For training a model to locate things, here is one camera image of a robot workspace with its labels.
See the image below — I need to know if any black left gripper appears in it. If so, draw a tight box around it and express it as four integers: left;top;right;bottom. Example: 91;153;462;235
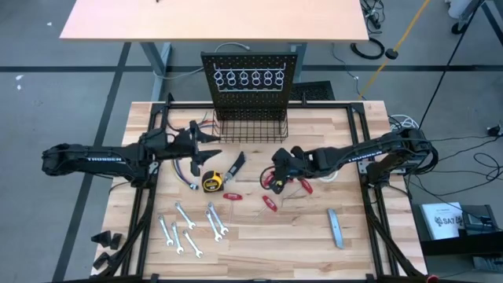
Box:
168;120;223;177

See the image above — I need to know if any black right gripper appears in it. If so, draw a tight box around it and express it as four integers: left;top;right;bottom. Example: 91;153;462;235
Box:
270;145;315;195

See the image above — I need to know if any yellow black tape measure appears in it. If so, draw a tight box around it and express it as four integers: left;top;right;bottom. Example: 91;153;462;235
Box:
200;169;226;193

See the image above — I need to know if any black grey utility knife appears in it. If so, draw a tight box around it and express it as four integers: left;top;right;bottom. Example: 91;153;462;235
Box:
222;150;248;184

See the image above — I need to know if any white tape roll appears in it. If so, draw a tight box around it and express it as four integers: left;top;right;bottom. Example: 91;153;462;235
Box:
318;169;340;184

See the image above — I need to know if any black metal pegboard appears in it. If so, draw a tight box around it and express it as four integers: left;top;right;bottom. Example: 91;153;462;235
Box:
200;51;299;121

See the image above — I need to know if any black mesh panel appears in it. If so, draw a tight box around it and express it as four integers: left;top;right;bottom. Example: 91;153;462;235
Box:
289;80;336;102

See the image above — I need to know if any grey desk leg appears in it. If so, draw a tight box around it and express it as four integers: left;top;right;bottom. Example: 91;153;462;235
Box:
289;42;309;84
139;42;174;102

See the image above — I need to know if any light wood desk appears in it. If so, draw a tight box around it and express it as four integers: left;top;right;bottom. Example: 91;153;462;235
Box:
58;0;370;43

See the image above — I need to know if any white booklet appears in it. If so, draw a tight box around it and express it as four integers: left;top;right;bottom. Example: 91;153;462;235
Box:
418;200;466;241

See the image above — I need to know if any black side table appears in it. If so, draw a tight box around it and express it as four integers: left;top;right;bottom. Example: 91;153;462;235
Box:
410;202;503;257

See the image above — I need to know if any black box device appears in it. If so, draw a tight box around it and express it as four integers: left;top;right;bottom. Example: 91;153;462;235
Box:
460;203;501;237

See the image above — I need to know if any black cable with yellow tag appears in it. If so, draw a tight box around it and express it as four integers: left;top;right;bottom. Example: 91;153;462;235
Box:
259;164;285;192

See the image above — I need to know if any multicoloured cable bundle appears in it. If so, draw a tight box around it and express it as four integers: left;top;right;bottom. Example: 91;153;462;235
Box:
169;112;211;193

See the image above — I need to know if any black wire basket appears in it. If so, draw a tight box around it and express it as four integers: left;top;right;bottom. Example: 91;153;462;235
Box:
211;108;290;144

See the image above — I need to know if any black aluminium frame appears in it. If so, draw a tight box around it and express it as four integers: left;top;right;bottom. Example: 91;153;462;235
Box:
90;92;433;283

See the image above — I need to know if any grey network cable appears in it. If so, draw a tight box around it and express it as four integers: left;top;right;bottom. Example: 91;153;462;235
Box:
152;41;252;82

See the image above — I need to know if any black coiled cable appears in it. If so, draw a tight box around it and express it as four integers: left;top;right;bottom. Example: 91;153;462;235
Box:
350;36;387;61

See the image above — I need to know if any yellow strap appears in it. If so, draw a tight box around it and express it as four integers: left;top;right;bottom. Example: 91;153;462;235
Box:
357;0;433;100

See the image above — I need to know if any long black floor cable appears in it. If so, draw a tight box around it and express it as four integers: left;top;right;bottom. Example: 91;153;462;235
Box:
417;0;486;130

